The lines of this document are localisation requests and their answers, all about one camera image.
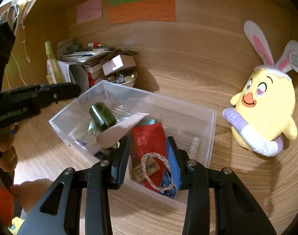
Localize dark green glass bottle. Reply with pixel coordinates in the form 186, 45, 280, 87
89, 102, 117, 132

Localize purple capped tube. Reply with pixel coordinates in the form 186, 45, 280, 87
74, 139, 87, 149

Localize pink cream tube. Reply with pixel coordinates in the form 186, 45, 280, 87
83, 112, 149, 155

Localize blue razor blade box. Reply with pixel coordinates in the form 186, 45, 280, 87
158, 168, 180, 199

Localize white pink lip balm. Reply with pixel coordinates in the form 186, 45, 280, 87
188, 137, 200, 160

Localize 4B eraser block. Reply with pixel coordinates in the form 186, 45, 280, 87
131, 156, 161, 183

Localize pink white braided bracelet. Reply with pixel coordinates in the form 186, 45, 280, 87
140, 152, 176, 192

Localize teal lotion bottle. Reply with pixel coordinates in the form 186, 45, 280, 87
117, 117, 155, 127

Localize red foil tea packet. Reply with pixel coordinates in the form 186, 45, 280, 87
133, 123, 174, 196

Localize pale green stick tube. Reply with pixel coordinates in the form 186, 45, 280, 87
86, 121, 97, 145

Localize person left hand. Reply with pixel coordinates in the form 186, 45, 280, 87
0, 124, 18, 173

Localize yellow green spray bottle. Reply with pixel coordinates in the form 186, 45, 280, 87
45, 41, 65, 84

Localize white folded paper box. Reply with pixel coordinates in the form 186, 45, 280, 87
46, 60, 89, 93

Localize stack of books and papers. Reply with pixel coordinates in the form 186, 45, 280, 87
60, 47, 115, 79

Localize clear plastic storage bin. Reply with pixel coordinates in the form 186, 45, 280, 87
49, 81, 216, 206

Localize red white glue stick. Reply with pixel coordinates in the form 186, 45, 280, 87
88, 42, 106, 48

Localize white bowl of trinkets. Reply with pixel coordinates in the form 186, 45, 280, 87
105, 71, 137, 87

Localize small open cardboard box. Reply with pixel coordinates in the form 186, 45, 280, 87
101, 49, 138, 76

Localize pink sticky note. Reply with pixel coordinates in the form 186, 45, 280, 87
76, 0, 103, 24

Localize yellow chick bunny plush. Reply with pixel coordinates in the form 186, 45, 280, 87
222, 20, 298, 157

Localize orange sticky note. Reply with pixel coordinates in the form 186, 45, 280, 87
107, 0, 176, 24

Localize white hanging cable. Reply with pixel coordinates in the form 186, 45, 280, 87
4, 4, 32, 89

